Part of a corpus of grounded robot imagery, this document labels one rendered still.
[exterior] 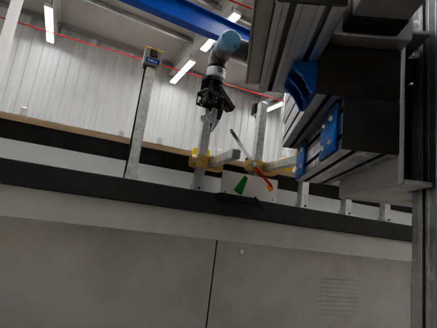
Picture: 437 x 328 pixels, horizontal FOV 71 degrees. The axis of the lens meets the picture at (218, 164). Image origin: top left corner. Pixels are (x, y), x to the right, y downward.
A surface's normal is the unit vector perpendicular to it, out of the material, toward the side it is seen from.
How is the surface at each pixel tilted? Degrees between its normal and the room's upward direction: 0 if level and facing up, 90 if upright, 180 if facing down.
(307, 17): 180
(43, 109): 90
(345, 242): 90
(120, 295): 90
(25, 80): 90
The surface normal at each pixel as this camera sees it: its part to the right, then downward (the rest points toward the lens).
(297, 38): -0.13, 0.97
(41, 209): 0.36, -0.13
